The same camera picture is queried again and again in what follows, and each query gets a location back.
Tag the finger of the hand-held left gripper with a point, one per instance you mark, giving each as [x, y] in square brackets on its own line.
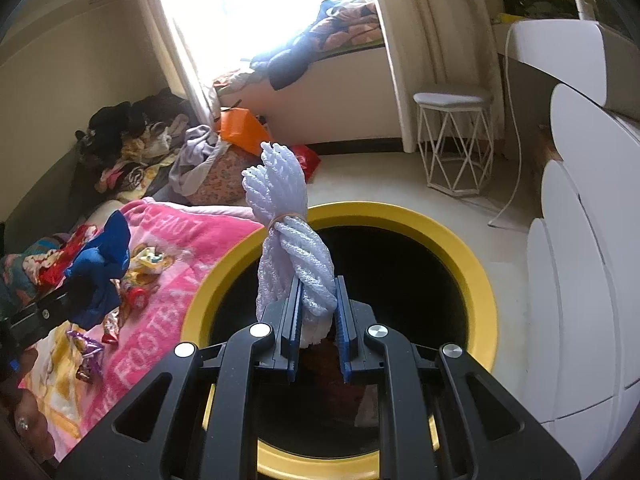
[80, 294]

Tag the dark bag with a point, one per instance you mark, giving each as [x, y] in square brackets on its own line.
[535, 2]

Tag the red cloth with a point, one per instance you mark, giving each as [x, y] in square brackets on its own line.
[70, 255]

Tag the brown snack bar wrapper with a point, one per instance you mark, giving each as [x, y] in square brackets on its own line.
[112, 327]

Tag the white window bench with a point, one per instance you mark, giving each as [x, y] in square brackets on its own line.
[350, 95]

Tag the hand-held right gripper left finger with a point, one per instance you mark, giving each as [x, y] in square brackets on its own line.
[292, 330]

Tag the orange paper bag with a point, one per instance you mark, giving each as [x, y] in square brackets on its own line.
[242, 127]

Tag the lavender grey garment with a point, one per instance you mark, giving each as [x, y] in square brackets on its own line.
[195, 160]

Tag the red printed shopping bag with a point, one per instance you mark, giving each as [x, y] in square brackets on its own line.
[306, 160]

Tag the purple snack wrapper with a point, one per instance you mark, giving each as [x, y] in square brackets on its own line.
[85, 345]

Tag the yellow trash bin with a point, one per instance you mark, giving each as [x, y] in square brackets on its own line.
[450, 270]

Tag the dark clothes heap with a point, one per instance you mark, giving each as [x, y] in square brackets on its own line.
[285, 65]

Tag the white foam net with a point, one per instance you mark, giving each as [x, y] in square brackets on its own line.
[285, 260]

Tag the white dresser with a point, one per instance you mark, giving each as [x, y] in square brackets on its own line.
[590, 210]

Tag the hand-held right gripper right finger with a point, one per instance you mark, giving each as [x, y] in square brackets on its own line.
[345, 330]

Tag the window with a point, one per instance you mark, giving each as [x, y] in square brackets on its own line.
[260, 0]

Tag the person's left hand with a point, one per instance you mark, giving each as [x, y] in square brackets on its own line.
[30, 435]

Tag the cream curtain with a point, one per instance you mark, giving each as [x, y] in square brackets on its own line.
[170, 35]
[440, 35]

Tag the floral fabric bag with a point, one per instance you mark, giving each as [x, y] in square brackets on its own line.
[225, 180]

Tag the colourful quilt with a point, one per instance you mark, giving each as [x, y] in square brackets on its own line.
[20, 275]

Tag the pink printed blanket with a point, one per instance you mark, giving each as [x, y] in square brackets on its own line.
[165, 340]

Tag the dark green headboard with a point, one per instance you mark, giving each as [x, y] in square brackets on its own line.
[45, 195]

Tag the orange patterned quilt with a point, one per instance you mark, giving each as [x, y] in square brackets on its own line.
[345, 27]

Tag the blue cloth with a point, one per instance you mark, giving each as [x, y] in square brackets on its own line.
[100, 260]

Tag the pile of clothes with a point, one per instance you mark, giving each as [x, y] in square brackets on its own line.
[130, 130]

